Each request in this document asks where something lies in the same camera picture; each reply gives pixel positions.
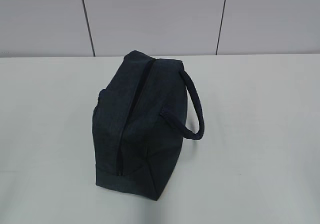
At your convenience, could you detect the dark blue lunch bag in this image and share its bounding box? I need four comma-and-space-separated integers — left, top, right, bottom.
92, 50, 205, 201

